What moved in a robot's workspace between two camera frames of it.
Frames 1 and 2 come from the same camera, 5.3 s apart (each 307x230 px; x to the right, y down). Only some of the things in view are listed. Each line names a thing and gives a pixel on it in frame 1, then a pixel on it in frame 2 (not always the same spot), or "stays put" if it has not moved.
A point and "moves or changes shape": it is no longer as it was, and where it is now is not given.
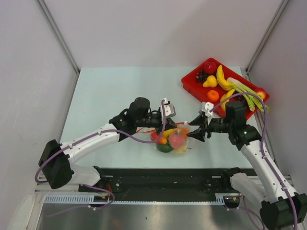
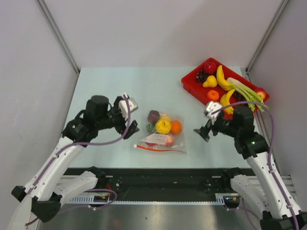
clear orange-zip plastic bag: [176, 141] moves or changes shape
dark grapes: [201, 76] stays put
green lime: [164, 147] moves or changes shape
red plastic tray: [212, 82] stays put
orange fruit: [184, 132] to [176, 127]
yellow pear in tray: [211, 82] stays put
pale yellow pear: [182, 150] moves or changes shape
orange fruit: [213, 95] stays put
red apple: [210, 67] stays put
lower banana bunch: [229, 93] stays put
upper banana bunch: [223, 83] stays put
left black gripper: [170, 124] to [121, 128]
